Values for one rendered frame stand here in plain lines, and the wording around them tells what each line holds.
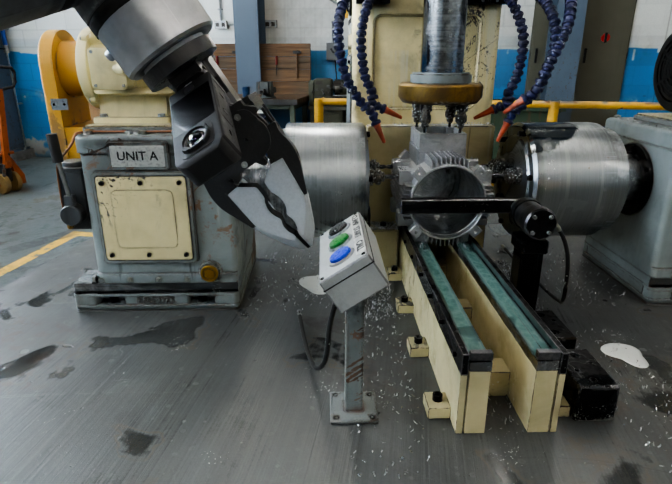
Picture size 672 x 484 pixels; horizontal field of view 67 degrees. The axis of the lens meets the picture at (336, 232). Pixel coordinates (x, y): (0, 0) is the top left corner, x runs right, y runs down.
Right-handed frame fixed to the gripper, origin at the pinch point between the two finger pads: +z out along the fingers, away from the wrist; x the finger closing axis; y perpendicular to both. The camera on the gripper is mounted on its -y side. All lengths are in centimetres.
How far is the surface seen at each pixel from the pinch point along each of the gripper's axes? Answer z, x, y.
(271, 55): -46, 40, 567
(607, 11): 114, -281, 525
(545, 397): 40.5, -11.8, 11.3
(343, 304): 11.9, 2.6, 8.4
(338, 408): 29.4, 14.6, 16.3
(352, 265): 8.3, -1.0, 8.4
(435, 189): 27, -16, 72
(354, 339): 20.6, 6.1, 15.6
